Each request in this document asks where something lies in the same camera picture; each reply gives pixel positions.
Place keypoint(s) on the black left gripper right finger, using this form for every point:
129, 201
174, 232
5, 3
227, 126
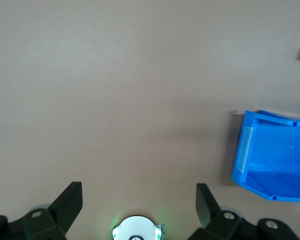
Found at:
225, 225

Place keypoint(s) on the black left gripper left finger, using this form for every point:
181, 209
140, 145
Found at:
52, 222

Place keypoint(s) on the blue plastic storage bin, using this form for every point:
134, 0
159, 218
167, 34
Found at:
277, 155

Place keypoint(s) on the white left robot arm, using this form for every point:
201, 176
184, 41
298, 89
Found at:
137, 228

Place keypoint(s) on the brown table cover mat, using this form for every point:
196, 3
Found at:
115, 87

